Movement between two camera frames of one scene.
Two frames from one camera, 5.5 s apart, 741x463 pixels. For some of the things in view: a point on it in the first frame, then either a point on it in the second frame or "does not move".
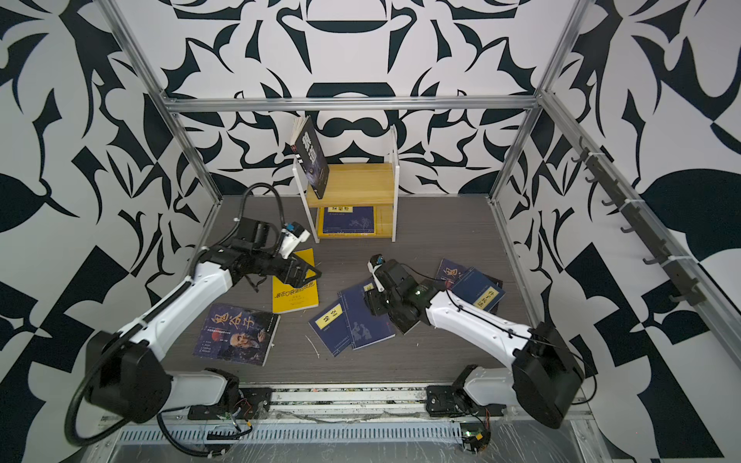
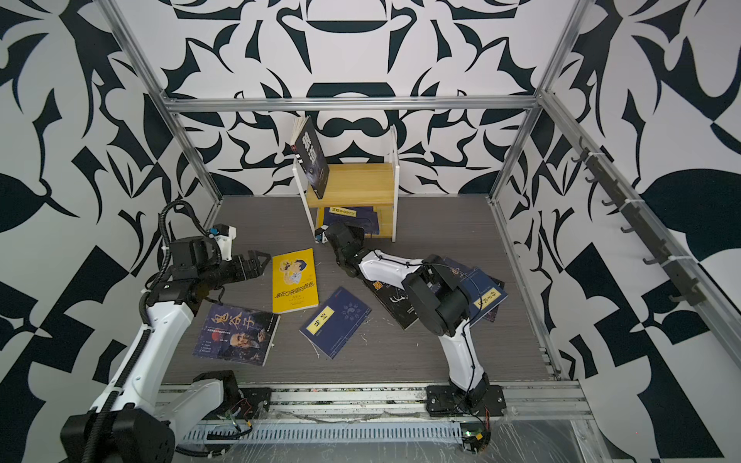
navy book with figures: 347,219 does not move
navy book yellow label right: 479,290 does not move
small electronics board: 475,435 does not move
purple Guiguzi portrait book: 236,335 does not move
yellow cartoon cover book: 286,297 does not move
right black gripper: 373,300 → 358,231
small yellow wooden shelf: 359,200 does not move
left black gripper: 297,279 → 254,269
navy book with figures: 364,328 → 362,214
